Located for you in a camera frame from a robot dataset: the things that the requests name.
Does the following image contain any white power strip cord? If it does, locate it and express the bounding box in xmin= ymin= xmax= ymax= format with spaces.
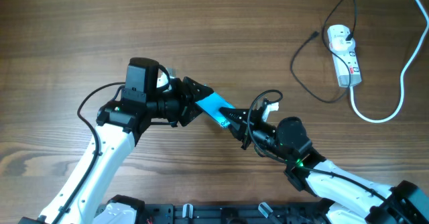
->
xmin=349 ymin=0 xmax=429 ymax=124

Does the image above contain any white power strip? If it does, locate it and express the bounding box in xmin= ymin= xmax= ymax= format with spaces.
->
xmin=327 ymin=25 xmax=362 ymax=88

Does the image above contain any black right camera cable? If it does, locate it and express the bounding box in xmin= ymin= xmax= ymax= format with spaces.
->
xmin=246 ymin=89 xmax=403 ymax=218

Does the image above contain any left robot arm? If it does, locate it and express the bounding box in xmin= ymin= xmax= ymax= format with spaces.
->
xmin=20 ymin=58 xmax=214 ymax=223

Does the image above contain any white USB charger plug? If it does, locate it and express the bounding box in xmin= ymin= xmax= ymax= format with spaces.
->
xmin=329 ymin=36 xmax=355 ymax=54

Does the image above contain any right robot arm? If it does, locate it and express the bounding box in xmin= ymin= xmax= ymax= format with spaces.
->
xmin=220 ymin=107 xmax=428 ymax=223

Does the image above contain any black USB charging cable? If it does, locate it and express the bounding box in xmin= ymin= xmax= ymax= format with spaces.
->
xmin=290 ymin=0 xmax=358 ymax=104

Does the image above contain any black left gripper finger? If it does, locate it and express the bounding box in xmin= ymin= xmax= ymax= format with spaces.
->
xmin=179 ymin=103 xmax=202 ymax=127
xmin=183 ymin=76 xmax=214 ymax=101

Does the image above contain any blue Galaxy smartphone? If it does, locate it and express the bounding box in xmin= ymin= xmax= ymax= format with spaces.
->
xmin=196 ymin=93 xmax=235 ymax=128

